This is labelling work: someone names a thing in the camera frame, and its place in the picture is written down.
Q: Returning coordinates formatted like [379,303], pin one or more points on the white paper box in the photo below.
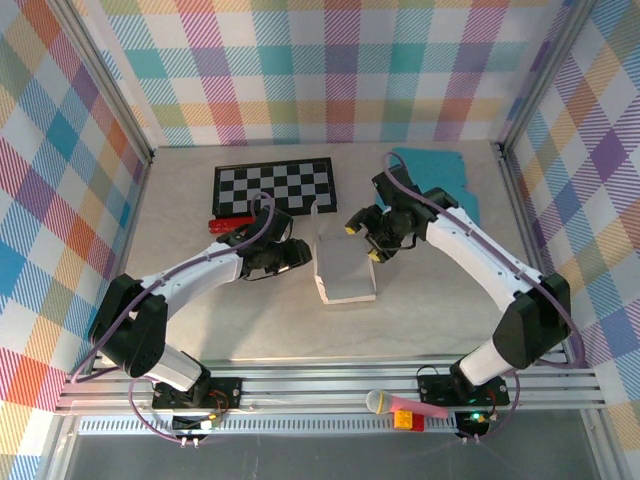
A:
[345,270]

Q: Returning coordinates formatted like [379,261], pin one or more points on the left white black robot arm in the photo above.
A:
[200,272]

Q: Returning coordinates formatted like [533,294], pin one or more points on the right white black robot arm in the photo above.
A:
[475,255]

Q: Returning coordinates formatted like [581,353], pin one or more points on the black grey checkerboard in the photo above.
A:
[260,185]

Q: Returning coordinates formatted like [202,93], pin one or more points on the pink toy microphone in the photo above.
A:
[380,401]

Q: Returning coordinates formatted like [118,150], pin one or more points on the yellow toy brick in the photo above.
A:
[403,419]

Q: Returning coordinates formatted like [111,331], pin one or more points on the small red toy brick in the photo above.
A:
[419,424]

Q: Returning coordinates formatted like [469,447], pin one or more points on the left small circuit board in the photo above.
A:
[190,424]

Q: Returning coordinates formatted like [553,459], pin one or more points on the small circuit board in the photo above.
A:
[472,422]
[190,424]

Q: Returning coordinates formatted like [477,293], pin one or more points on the right small circuit board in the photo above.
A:
[472,422]

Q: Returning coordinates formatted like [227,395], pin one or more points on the aluminium side rail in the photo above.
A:
[522,210]

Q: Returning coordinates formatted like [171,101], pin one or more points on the aluminium frame rail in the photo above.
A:
[325,380]

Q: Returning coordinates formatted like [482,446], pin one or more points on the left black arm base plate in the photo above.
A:
[225,390]

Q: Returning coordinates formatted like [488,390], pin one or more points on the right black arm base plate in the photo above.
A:
[435,387]

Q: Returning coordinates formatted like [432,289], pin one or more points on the right aluminium upright post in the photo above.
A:
[542,75]

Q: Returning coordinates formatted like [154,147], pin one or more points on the aluminium upright post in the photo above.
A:
[542,75]
[102,75]

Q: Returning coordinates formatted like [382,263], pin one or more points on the left aluminium upright post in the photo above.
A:
[102,75]

